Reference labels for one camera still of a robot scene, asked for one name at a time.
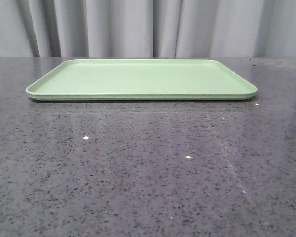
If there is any green rectangular tray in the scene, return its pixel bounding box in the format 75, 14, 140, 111
26, 59, 257, 101

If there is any grey curtain backdrop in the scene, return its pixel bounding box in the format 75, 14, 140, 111
0, 0, 296, 58

